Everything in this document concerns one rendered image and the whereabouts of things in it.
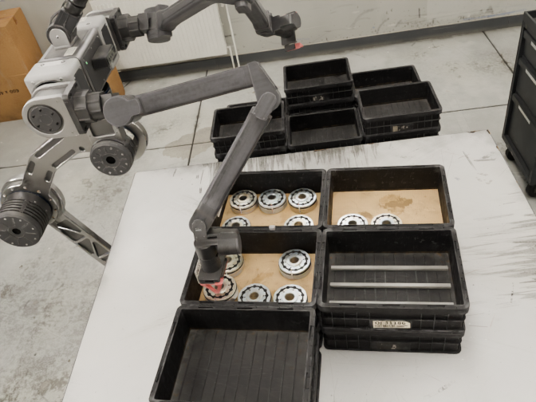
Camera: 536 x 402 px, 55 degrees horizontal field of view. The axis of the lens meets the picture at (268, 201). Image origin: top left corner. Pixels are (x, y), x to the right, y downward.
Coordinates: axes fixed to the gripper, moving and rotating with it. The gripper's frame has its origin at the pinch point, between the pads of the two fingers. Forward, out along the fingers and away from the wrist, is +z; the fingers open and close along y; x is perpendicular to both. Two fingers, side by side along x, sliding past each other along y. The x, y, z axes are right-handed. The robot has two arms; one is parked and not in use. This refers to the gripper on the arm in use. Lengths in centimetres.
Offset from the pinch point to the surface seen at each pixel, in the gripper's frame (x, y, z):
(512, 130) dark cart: -127, 164, 68
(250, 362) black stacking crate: -12.1, -21.0, 7.2
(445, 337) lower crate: -65, -10, 10
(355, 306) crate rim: -40.8, -9.0, -3.2
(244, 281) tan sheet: -5.6, 7.0, 7.5
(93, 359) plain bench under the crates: 44, -15, 21
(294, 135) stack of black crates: -4, 149, 55
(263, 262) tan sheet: -10.7, 14.9, 7.5
